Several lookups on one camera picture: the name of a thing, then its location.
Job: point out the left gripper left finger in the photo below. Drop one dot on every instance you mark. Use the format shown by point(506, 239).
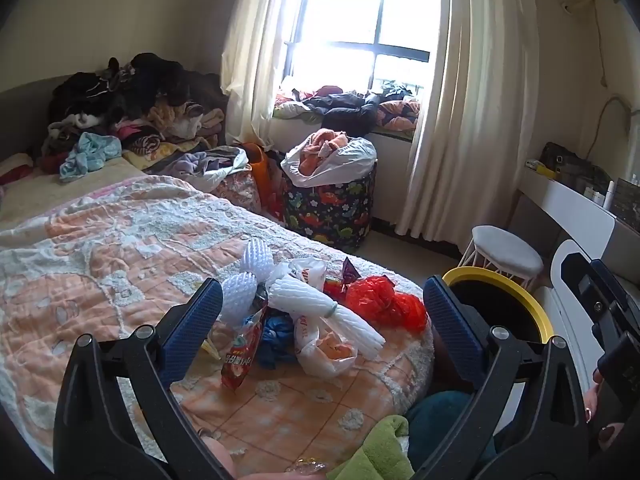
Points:
point(94, 437)

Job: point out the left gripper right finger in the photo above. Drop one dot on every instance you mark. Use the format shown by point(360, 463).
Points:
point(526, 419)

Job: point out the white foam net sleeve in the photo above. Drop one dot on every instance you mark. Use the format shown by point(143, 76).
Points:
point(239, 290)

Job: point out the blue glove bundle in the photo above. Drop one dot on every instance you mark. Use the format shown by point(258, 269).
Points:
point(277, 343)

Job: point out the red plastic bag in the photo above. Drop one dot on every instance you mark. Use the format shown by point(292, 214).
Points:
point(375, 300)

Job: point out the white foam net bundle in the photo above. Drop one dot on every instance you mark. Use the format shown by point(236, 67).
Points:
point(288, 294)

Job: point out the purple foil snack wrapper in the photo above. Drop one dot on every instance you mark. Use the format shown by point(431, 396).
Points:
point(349, 272)

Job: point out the yellow rimmed black trash bin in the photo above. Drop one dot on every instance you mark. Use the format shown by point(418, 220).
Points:
point(500, 302)

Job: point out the right hand painted nails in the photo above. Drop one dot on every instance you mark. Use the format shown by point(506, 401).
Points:
point(600, 404)

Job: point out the teal trousers knee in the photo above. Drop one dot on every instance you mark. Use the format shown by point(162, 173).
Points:
point(430, 420)

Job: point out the white curved dresser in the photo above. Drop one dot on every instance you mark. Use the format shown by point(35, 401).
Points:
point(558, 222)

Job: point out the peach white patterned bedspread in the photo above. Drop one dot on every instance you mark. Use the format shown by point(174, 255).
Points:
point(121, 257)

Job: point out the cream curtain right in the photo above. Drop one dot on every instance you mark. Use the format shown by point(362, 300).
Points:
point(474, 131)

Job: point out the cream curtain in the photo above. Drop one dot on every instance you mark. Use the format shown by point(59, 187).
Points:
point(474, 131)
point(252, 65)

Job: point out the white printed plastic bag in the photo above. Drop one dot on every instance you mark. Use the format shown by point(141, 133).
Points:
point(319, 349)

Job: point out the light blue garment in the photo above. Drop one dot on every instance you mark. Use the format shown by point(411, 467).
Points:
point(89, 154)

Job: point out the floral fabric bag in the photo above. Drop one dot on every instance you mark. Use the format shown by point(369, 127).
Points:
point(240, 189)

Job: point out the dinosaur print laundry basket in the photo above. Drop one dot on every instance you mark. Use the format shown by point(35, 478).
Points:
point(337, 215)

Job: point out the orange bag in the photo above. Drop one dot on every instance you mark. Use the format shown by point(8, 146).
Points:
point(259, 164)

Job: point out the pile of clothes on bed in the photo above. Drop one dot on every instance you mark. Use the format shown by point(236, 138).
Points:
point(154, 107)

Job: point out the clothes on window sill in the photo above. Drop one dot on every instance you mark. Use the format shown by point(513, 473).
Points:
point(394, 109)

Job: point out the white plastic bag of clothes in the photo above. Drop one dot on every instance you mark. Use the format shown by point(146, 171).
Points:
point(329, 157)

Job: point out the cream curtain left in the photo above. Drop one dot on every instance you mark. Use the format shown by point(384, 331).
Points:
point(252, 65)

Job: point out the white stool wire legs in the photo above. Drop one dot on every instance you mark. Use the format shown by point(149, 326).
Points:
point(503, 252)

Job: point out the window frame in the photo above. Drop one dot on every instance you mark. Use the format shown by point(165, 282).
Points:
point(361, 44)

